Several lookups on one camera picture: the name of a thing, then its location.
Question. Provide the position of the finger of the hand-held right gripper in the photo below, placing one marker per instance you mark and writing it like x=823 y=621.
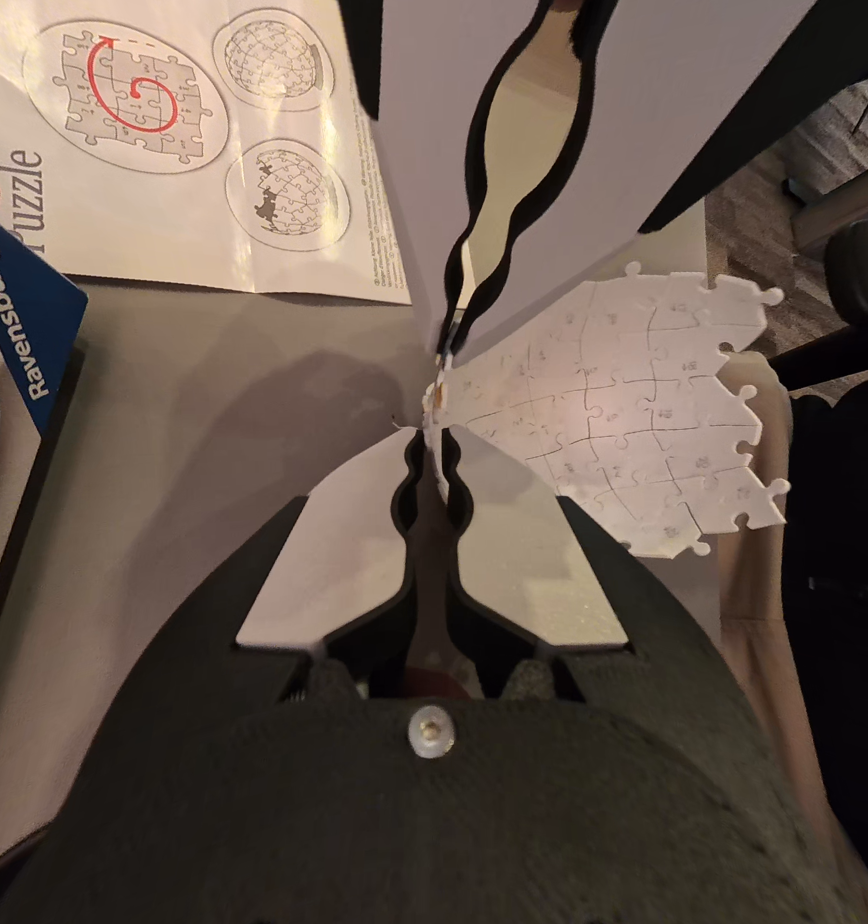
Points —
x=621 y=144
x=426 y=108

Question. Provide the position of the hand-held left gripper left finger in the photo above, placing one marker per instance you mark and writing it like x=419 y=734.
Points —
x=332 y=570

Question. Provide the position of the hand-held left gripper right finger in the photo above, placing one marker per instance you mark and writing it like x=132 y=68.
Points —
x=527 y=570

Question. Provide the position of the partly built puzzle ball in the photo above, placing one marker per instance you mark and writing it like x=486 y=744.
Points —
x=621 y=404

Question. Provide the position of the blue puzzle box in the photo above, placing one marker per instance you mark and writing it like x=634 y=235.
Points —
x=29 y=325

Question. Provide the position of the white instruction sheet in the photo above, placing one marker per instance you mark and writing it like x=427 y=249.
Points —
x=188 y=216

